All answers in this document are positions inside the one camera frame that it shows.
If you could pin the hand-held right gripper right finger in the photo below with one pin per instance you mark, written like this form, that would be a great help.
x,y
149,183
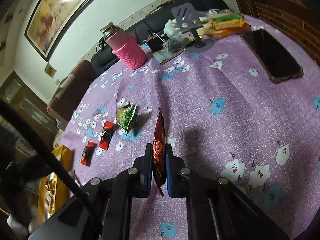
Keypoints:
x,y
170,173

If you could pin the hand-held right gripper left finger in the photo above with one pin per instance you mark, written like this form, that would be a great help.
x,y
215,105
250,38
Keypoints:
x,y
149,172

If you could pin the maroon candy packet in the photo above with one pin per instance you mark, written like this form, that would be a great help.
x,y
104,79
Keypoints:
x,y
160,145

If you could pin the yellow cardboard box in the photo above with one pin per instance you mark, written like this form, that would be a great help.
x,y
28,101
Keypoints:
x,y
62,155

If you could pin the small red black snack packet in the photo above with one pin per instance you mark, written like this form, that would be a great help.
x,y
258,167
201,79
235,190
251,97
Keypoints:
x,y
106,135
87,153

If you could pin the green snack packet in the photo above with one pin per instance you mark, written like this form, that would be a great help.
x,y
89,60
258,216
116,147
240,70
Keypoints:
x,y
126,118

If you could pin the purple floral tablecloth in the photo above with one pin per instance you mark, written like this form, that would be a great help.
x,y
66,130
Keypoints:
x,y
200,105

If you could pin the dark wooden glass cabinet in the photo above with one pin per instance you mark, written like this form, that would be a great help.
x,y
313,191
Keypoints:
x,y
22,100

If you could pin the brown chair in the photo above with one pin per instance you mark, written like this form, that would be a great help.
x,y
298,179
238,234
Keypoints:
x,y
72,92

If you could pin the printed paper card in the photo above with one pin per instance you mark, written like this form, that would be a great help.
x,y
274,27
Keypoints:
x,y
167,57

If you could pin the pink sleeved thermos bottle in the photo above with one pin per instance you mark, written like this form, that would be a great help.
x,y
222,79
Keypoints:
x,y
127,52

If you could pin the black charger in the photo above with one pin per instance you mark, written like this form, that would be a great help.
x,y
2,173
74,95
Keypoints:
x,y
156,43

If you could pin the clear plastic bag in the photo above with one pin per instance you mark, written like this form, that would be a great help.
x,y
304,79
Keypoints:
x,y
175,42

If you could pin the black device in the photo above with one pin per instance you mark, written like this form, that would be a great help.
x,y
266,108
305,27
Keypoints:
x,y
101,43

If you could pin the white gloves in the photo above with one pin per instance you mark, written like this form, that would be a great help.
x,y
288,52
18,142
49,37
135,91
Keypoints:
x,y
171,27

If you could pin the pale yellow biscuit pack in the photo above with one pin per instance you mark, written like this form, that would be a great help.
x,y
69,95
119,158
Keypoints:
x,y
205,30

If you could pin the orange biscuit pack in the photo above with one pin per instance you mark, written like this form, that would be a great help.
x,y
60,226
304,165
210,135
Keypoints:
x,y
227,25
230,33

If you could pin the black smartphone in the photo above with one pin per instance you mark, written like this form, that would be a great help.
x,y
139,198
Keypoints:
x,y
272,55

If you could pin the grey phone stand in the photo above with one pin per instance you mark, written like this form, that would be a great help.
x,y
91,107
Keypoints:
x,y
186,17

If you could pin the green biscuit pack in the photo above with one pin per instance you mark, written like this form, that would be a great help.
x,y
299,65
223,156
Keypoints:
x,y
225,17

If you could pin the black leather sofa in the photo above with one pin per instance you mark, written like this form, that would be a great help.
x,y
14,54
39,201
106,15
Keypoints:
x,y
200,2

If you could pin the wooden side cabinet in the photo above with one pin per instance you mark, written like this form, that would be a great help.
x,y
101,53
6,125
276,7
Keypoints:
x,y
287,17

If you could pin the wall socket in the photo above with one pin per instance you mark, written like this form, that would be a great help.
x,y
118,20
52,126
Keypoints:
x,y
58,82

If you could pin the small wall plaque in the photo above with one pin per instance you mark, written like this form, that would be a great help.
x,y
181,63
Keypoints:
x,y
50,70

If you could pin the framed wall painting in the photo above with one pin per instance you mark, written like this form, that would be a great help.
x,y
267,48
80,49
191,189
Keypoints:
x,y
62,12

